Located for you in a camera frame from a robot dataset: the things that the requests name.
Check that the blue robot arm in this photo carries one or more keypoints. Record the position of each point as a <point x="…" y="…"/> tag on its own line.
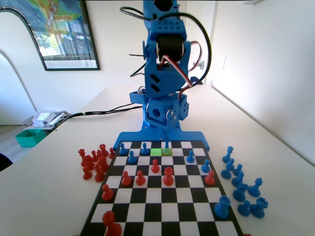
<point x="167" y="81"/>

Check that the blue chess pawn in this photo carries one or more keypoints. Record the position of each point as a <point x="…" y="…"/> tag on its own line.
<point x="122" y="150"/>
<point x="144" y="150"/>
<point x="244" y="209"/>
<point x="132" y="158"/>
<point x="205" y="167"/>
<point x="238" y="170"/>
<point x="190" y="157"/>

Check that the red chess pawn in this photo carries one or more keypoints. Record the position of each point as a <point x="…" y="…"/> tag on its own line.
<point x="210" y="178"/>
<point x="94" y="156"/>
<point x="126" y="179"/>
<point x="140" y="179"/>
<point x="112" y="153"/>
<point x="111" y="225"/>
<point x="107" y="193"/>
<point x="155" y="167"/>
<point x="99" y="153"/>

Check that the blue chess bishop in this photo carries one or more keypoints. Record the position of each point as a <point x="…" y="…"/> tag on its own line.
<point x="238" y="179"/>
<point x="227" y="170"/>

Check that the blue chess rook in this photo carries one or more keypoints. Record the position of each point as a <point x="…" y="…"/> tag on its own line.
<point x="222" y="207"/>
<point x="258" y="209"/>

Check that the blue table clamp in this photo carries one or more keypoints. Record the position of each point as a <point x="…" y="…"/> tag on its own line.
<point x="197" y="79"/>

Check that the black and white chessboard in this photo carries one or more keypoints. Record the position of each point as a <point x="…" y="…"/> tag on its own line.
<point x="157" y="201"/>

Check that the white door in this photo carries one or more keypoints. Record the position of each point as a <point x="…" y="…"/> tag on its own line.
<point x="199" y="34"/>

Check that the pile of papers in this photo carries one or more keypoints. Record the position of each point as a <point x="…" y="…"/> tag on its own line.
<point x="46" y="117"/>

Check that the black framed map poster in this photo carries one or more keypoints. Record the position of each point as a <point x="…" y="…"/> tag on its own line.
<point x="69" y="37"/>

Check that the green plastic box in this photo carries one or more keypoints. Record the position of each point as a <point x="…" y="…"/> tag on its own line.
<point x="29" y="138"/>

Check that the white arched panel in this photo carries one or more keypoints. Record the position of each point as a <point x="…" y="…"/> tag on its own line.
<point x="14" y="81"/>

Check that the dark round object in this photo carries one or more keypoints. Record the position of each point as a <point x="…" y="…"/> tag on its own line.
<point x="3" y="162"/>

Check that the blue arm base plate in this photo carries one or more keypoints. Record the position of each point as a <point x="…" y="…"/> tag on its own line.
<point x="192" y="136"/>

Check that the white light switch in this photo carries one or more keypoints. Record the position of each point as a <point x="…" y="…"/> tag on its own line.
<point x="221" y="62"/>

